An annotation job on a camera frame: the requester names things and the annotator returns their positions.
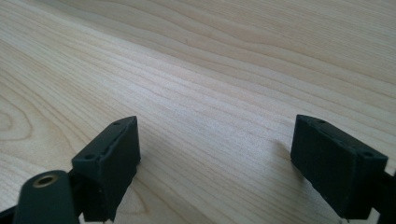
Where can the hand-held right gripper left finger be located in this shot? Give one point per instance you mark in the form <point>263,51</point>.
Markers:
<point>107,169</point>

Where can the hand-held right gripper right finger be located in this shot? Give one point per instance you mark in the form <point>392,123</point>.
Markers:
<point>337,169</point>

